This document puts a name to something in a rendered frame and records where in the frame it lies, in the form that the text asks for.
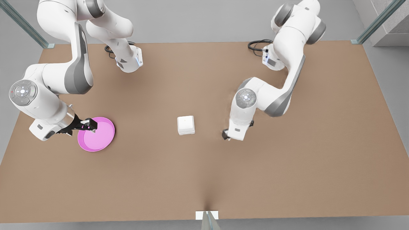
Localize pink round plate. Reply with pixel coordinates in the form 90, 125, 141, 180
78, 117, 115, 152

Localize grey concrete block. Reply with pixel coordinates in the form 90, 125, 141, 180
351, 0, 409, 47

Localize silver frame post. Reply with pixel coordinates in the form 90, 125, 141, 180
0, 0, 55, 49
351, 0, 407, 45
195, 211, 221, 230

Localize white square box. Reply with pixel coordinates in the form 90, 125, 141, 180
177, 116, 196, 135

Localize black cable loop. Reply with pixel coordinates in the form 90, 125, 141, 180
104, 41, 136, 60
248, 39, 274, 58

